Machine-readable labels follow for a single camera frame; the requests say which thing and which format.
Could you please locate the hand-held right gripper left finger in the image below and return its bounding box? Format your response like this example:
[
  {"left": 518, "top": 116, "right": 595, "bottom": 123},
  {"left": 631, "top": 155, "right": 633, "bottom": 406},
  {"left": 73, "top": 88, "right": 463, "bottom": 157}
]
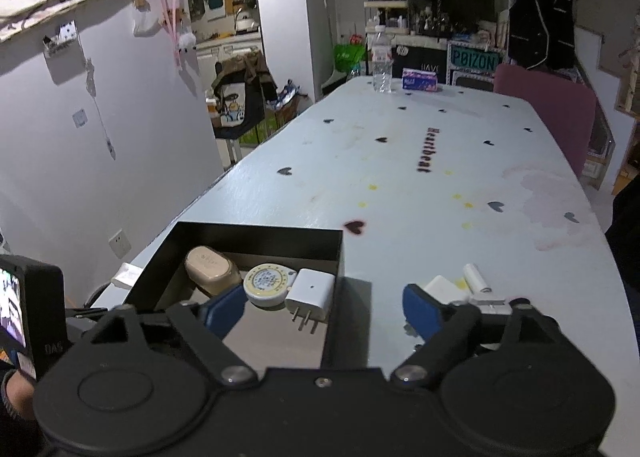
[{"left": 90, "top": 282, "right": 256, "bottom": 388}]

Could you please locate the green plastic bag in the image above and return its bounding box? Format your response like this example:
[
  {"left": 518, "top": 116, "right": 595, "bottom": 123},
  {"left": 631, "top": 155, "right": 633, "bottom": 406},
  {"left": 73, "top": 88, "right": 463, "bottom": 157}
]
[{"left": 333, "top": 43, "right": 367, "bottom": 74}]

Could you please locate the white cube charger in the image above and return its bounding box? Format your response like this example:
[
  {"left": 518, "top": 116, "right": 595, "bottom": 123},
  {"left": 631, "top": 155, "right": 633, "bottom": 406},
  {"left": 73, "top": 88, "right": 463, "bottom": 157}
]
[{"left": 424, "top": 275, "right": 471, "bottom": 308}]

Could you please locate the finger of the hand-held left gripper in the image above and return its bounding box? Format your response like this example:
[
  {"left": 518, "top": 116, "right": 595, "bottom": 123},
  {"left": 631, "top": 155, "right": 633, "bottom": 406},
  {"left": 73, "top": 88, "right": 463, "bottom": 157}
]
[{"left": 64, "top": 304, "right": 113, "bottom": 343}]

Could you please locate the pink chair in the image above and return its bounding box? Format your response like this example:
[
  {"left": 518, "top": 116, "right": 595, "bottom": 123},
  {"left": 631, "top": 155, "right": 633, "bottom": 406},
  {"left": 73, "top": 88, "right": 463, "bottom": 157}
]
[{"left": 492, "top": 63, "right": 598, "bottom": 178}]

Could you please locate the small white cylinder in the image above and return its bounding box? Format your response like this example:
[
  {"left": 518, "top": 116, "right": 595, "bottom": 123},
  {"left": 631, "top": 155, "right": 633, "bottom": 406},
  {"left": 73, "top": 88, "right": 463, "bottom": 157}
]
[{"left": 462, "top": 263, "right": 493, "bottom": 294}]

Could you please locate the cartoon tote bag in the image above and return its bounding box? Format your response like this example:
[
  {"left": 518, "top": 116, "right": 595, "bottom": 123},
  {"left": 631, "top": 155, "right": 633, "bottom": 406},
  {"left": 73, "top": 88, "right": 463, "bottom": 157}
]
[{"left": 216, "top": 84, "right": 251, "bottom": 130}]

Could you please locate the black cardboard box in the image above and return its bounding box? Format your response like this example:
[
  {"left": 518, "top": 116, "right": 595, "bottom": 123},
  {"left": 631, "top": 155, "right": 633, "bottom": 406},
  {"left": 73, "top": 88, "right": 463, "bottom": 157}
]
[{"left": 124, "top": 222, "right": 346, "bottom": 370}]

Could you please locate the pink lanyard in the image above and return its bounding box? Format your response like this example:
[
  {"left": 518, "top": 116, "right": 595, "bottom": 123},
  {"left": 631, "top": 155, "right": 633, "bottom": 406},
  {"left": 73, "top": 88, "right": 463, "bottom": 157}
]
[{"left": 157, "top": 0, "right": 183, "bottom": 70}]

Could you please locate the brown jacket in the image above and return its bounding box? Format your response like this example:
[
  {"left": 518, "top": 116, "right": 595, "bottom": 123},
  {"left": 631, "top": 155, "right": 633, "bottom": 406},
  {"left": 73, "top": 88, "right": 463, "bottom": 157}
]
[{"left": 212, "top": 53, "right": 278, "bottom": 102}]

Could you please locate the round white tape measure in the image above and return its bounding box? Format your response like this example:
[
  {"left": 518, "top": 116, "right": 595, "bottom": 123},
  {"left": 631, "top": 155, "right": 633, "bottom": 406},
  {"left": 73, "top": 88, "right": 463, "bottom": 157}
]
[{"left": 243, "top": 263, "right": 292, "bottom": 308}]

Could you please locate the teal lettered sign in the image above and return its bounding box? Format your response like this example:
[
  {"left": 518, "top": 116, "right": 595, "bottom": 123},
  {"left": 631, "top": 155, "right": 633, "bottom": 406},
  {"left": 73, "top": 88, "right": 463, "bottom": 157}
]
[{"left": 446, "top": 44, "right": 502, "bottom": 74}]

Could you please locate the hanging white cable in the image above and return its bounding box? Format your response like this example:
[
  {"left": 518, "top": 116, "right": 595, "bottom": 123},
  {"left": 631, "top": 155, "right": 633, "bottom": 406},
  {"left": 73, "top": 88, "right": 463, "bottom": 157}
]
[{"left": 82, "top": 57, "right": 118, "bottom": 160}]

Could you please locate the white wall socket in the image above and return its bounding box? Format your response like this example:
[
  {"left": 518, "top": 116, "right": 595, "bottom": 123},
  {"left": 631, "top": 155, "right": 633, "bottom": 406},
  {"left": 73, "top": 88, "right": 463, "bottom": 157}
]
[{"left": 108, "top": 228, "right": 132, "bottom": 259}]

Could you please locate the cream satin ribbon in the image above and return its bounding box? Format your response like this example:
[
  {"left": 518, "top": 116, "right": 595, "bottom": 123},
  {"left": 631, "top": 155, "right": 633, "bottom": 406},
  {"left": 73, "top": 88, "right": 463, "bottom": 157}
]
[{"left": 110, "top": 262, "right": 143, "bottom": 289}]

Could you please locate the person's left hand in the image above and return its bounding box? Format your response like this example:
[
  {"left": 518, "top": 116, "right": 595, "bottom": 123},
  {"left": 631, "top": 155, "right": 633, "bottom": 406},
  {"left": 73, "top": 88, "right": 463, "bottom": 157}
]
[{"left": 0, "top": 368, "right": 37, "bottom": 420}]

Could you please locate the black vest with white trim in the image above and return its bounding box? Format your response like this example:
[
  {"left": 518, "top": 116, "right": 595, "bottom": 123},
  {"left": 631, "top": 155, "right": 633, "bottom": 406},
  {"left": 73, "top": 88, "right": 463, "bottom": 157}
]
[{"left": 507, "top": 0, "right": 578, "bottom": 72}]

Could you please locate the beige earbud case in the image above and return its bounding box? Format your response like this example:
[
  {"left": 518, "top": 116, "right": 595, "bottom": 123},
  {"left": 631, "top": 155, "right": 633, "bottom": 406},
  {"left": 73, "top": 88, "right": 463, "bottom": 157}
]
[{"left": 184, "top": 246, "right": 243, "bottom": 297}]

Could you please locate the clear water bottle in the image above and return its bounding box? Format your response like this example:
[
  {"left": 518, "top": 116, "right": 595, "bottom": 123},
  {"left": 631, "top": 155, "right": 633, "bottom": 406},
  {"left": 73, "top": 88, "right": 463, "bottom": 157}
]
[{"left": 370, "top": 27, "right": 393, "bottom": 94}]

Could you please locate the white plug charger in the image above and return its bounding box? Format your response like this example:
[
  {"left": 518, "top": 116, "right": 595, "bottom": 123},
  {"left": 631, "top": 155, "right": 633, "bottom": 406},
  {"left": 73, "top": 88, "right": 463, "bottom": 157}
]
[{"left": 285, "top": 269, "right": 335, "bottom": 335}]

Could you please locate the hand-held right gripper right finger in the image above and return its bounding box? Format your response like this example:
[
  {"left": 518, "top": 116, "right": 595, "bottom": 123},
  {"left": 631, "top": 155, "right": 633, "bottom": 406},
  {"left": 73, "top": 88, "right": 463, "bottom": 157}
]
[{"left": 390, "top": 283, "right": 563, "bottom": 385}]

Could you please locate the purple tissue pack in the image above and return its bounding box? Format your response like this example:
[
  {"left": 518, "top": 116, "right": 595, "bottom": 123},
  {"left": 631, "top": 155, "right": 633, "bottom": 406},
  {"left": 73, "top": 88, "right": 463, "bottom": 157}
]
[{"left": 401, "top": 68, "right": 441, "bottom": 91}]

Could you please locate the white shelf rack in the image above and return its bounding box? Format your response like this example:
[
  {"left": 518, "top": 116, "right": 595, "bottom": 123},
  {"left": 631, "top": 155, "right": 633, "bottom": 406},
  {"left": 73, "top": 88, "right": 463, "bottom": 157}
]
[{"left": 363, "top": 0, "right": 408, "bottom": 35}]

